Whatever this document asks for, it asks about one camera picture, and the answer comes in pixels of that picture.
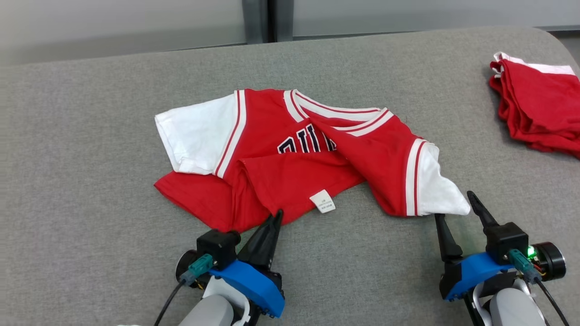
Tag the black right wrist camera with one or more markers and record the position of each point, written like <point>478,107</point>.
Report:
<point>507,242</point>

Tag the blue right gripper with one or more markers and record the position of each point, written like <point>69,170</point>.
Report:
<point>471,276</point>

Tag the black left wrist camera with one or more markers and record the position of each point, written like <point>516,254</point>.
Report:
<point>217,249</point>

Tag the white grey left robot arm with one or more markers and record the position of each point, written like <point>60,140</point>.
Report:
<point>213,310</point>

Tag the dark grey wall baseboard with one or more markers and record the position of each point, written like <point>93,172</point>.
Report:
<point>566,32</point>

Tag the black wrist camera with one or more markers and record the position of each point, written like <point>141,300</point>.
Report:
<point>217,249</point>
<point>507,242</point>

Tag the red shorts with white trim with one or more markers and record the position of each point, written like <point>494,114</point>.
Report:
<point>539,108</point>

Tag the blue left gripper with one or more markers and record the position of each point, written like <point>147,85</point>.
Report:
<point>253,285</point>

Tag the red and white basketball jersey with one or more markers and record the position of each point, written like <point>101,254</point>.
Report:
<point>281,181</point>

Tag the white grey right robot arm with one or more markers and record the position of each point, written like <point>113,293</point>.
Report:
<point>512,308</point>

